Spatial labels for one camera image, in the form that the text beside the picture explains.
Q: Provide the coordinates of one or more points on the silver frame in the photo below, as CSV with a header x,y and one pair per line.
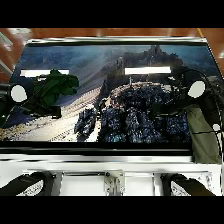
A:
x,y
86,166

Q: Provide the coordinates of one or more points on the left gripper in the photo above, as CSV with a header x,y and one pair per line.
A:
x,y
56,112

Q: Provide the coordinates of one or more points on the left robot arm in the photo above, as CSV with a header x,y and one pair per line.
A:
x,y
18,93

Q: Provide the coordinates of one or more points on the olive green garment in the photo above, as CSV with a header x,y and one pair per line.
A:
x,y
203,140

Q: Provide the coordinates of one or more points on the dark green T-shirt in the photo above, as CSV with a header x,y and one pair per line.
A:
x,y
55,87

